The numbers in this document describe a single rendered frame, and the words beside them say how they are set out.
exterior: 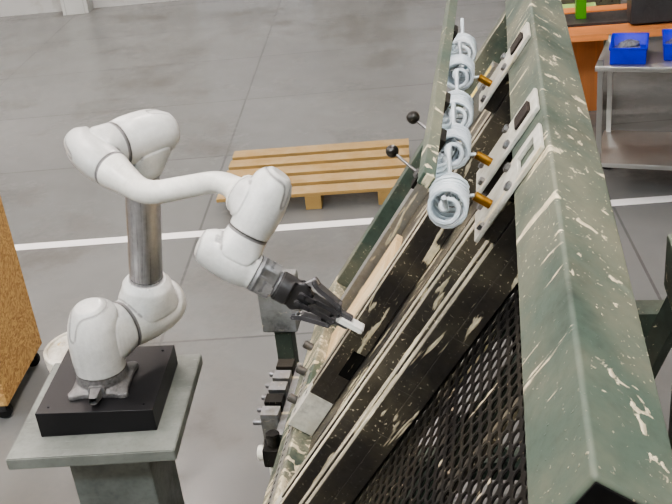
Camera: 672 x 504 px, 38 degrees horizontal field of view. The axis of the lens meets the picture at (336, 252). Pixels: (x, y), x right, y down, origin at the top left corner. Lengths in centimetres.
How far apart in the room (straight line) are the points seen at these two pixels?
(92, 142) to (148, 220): 34
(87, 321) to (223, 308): 216
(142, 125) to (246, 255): 59
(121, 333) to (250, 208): 84
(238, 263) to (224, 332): 254
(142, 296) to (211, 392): 149
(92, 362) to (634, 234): 334
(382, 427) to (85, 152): 121
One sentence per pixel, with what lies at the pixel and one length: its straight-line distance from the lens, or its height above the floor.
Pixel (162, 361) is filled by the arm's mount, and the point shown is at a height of 82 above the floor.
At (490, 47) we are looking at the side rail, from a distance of 292.
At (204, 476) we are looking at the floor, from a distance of 399.
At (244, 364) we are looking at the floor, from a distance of 458.
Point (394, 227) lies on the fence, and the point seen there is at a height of 122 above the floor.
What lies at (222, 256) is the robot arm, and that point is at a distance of 231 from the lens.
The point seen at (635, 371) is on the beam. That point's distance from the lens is 106.
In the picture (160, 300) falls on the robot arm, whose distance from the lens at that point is 302.
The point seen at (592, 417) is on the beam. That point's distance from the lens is 93.
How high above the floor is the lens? 250
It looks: 27 degrees down
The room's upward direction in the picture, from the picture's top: 6 degrees counter-clockwise
